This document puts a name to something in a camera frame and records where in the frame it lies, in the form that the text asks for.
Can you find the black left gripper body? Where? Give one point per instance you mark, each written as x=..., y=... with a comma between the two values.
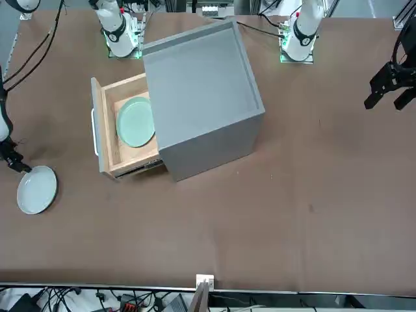
x=401, y=76

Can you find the aluminium post with bracket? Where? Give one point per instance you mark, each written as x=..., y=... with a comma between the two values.
x=204, y=282

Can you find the black box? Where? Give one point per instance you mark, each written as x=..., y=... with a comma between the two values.
x=19, y=303

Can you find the white plate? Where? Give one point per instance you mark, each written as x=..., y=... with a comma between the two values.
x=37, y=190

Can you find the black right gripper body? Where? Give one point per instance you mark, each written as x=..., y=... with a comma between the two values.
x=9, y=152

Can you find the light green plate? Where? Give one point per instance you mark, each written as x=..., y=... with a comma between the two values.
x=136, y=123

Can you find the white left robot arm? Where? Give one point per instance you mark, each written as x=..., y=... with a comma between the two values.
x=300, y=35

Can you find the aluminium corner rail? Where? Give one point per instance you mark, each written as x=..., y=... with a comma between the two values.
x=401, y=16

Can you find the red black power strip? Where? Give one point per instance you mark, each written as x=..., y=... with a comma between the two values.
x=128, y=306

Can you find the gray drawer cabinet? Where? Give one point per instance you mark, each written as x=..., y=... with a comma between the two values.
x=201, y=97

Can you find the grey power adapter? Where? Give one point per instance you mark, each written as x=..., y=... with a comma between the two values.
x=177, y=304

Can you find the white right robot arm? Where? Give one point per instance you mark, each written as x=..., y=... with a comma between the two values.
x=117, y=35

